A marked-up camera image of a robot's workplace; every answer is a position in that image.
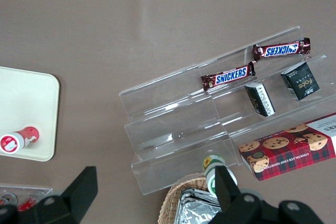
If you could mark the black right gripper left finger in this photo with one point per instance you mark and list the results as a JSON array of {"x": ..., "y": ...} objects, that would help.
[{"x": 78, "y": 195}]

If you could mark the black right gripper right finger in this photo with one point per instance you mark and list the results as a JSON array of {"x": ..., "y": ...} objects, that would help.
[{"x": 236, "y": 200}]

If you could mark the oval wicker basket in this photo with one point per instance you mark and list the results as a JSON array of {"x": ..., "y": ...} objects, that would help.
[{"x": 173, "y": 195}]

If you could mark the beige plastic serving tray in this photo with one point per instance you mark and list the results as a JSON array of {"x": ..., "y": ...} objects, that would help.
[{"x": 29, "y": 108}]

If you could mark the clear acrylic bottle rack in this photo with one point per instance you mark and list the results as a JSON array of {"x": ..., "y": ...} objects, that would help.
[{"x": 39, "y": 190}]

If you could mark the stacked aluminium foil trays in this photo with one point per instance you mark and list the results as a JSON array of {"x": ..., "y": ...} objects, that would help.
[{"x": 194, "y": 211}]

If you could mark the green lid yogurt bottle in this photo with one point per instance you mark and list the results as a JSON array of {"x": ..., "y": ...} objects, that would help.
[{"x": 210, "y": 163}]

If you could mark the red tartan cookie box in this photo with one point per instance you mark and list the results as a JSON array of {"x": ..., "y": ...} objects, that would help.
[{"x": 288, "y": 150}]

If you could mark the red and white yogurt bottle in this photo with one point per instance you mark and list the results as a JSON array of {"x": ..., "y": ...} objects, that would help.
[{"x": 18, "y": 140}]

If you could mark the small black carton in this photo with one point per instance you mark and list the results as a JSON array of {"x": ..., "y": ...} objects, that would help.
[
  {"x": 261, "y": 99},
  {"x": 302, "y": 82}
]

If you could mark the clear acrylic step shelf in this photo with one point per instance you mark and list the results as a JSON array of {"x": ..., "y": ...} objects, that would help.
[{"x": 170, "y": 119}]

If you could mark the Snickers chocolate bar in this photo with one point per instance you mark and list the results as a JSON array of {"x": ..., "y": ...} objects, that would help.
[
  {"x": 282, "y": 49},
  {"x": 228, "y": 76}
]

